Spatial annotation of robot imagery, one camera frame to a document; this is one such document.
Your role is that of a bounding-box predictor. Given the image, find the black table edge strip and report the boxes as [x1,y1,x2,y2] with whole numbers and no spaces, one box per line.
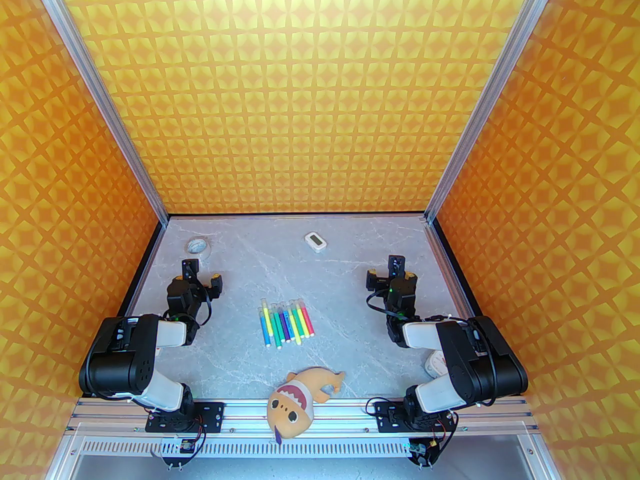
[431,219,478,319]
[117,220,168,321]
[166,211,427,218]

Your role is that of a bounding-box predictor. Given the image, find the orange shark plush toy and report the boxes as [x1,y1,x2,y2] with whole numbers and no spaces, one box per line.
[266,365,347,443]

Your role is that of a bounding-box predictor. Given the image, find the grey metal panel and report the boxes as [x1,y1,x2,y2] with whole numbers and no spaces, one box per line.
[70,455,536,480]

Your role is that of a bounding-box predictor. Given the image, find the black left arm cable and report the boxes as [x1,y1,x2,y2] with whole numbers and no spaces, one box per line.
[193,286,214,330]

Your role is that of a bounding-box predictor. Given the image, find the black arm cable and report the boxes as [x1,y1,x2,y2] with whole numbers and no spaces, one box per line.
[193,286,214,330]
[366,291,407,320]

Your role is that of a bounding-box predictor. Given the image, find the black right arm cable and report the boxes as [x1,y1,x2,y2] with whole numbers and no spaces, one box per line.
[366,291,407,320]

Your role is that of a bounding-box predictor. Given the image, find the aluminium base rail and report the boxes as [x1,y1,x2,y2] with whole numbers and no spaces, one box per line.
[67,396,538,436]

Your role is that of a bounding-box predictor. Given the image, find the red black power wires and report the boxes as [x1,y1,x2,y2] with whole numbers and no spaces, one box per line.
[430,410,458,449]
[192,408,207,451]

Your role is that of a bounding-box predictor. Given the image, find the white slotted cable duct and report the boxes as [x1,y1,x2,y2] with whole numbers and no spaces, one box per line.
[75,435,531,458]

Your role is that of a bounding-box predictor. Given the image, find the aluminium frame post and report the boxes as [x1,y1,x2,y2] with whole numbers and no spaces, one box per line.
[424,0,565,225]
[25,0,170,225]

